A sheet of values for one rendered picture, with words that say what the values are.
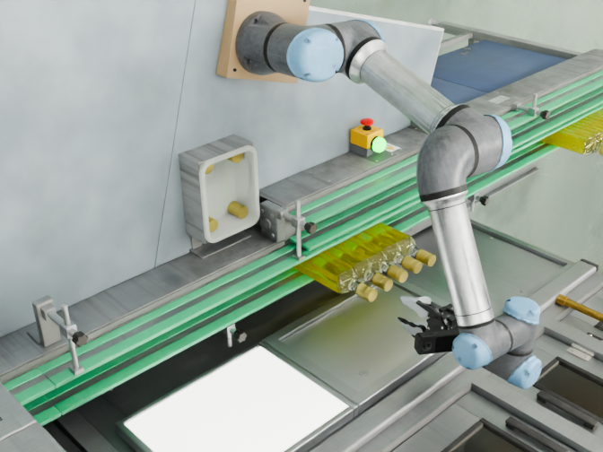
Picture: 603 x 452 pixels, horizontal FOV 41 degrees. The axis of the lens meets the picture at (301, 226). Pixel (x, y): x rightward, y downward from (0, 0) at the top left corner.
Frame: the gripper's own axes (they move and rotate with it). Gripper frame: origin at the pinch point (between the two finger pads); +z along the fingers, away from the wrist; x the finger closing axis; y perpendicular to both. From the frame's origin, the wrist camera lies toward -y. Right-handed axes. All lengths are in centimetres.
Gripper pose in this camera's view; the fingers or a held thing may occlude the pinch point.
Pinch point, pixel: (401, 310)
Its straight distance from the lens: 195.4
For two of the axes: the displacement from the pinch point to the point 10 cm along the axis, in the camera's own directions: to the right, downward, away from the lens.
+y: 7.3, -2.6, 6.3
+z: -6.9, -3.5, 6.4
